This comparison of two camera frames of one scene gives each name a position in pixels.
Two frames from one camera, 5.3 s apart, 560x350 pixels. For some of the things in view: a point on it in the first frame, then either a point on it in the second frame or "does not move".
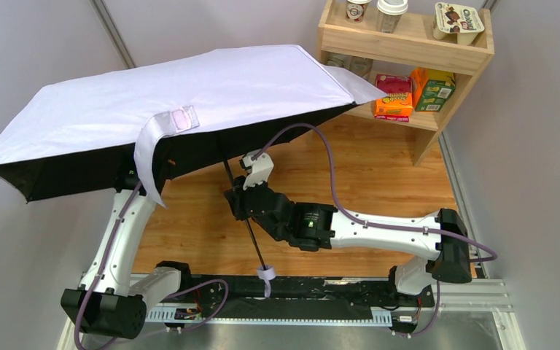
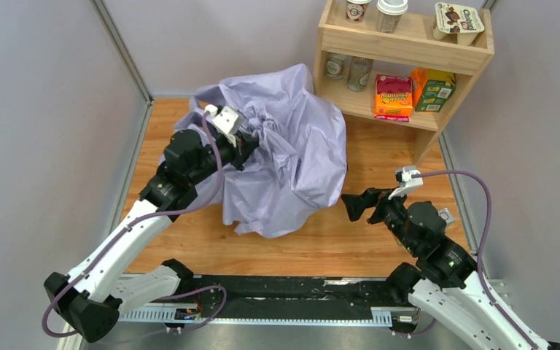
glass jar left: (340, 60) does not move
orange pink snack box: (397, 106) does not move
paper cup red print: (356, 11) does not move
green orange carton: (431, 88) does not move
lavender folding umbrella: (160, 119) -> (300, 163)
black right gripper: (237, 200) -> (378, 207)
